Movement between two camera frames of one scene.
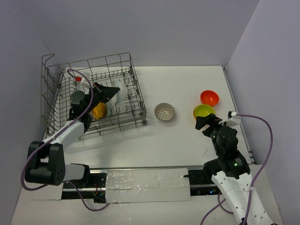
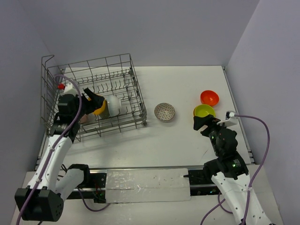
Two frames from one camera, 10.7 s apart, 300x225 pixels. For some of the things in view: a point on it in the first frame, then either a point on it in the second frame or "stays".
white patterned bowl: (121, 95) to (114, 105)
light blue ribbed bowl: (110, 106) to (105, 114)
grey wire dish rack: (102, 93) stays
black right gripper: (201, 121) stays
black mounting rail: (94, 187) stays
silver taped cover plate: (147, 185) stays
